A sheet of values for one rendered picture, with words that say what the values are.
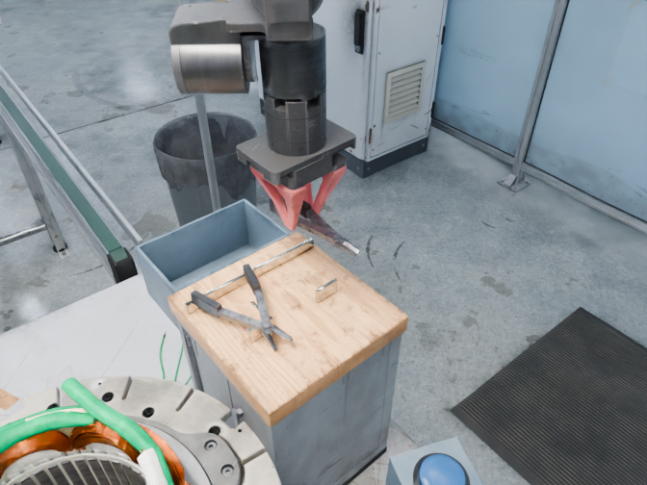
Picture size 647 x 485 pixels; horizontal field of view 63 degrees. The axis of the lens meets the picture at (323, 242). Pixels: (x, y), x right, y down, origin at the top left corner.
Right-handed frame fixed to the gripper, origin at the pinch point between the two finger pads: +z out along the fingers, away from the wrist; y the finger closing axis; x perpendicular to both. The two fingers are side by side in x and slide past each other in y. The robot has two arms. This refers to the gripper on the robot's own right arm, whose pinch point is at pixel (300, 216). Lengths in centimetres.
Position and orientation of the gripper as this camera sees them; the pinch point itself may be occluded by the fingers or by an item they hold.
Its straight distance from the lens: 57.1
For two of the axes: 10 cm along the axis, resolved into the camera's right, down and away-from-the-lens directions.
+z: 0.1, 7.6, 6.5
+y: -7.6, 4.3, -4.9
